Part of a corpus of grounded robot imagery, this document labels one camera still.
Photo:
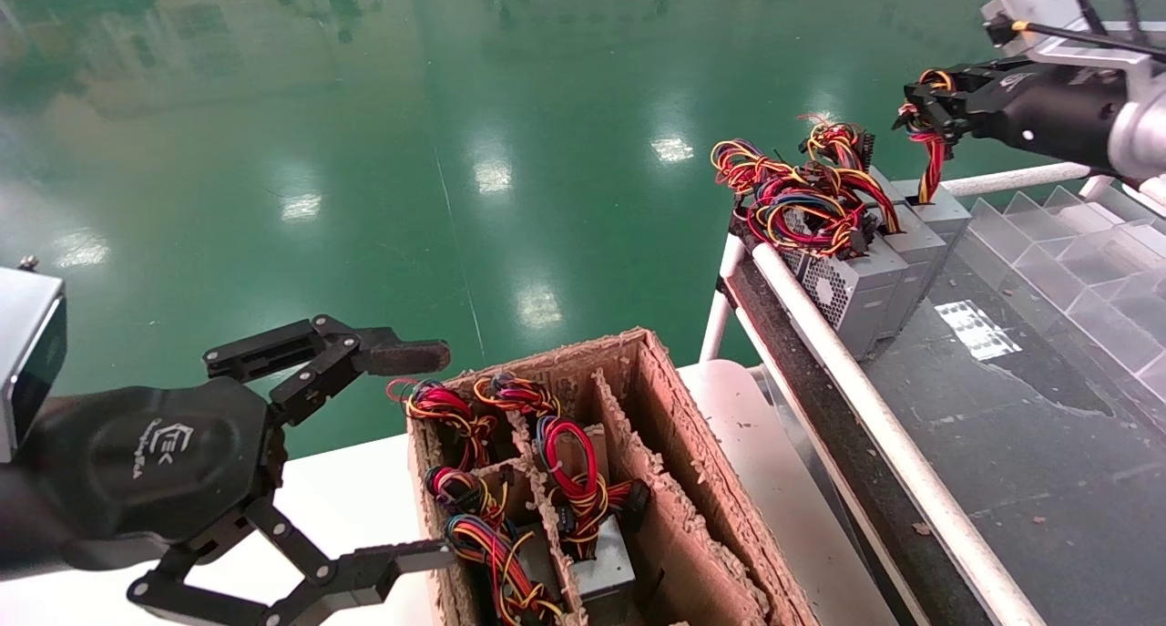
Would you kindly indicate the black textured cart edge strip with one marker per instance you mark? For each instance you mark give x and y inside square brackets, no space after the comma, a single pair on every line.
[820,407]

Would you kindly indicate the grey power supply with grille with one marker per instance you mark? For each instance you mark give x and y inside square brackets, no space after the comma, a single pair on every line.
[861,289]

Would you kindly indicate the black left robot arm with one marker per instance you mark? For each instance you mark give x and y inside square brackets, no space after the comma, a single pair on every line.
[20,528]

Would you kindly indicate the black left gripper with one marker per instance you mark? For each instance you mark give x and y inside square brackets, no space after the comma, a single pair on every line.
[155,462]

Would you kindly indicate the clear acrylic divider tray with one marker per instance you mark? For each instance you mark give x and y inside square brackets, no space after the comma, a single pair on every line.
[1093,280]

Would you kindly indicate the short white cart pipe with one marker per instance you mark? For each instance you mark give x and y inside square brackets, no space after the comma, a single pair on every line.
[1155,198]

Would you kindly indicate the brown cardboard divider box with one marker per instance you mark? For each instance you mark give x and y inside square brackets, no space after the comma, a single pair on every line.
[674,425]

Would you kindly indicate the white cart leg pipe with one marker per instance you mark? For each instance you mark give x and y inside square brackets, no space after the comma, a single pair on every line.
[715,321]

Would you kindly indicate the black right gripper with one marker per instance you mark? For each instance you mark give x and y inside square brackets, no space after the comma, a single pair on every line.
[1048,111]

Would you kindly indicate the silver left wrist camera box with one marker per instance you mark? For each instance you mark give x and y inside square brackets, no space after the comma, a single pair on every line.
[23,353]

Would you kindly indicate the long white cart pipe rail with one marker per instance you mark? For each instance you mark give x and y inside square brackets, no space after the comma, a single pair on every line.
[893,444]

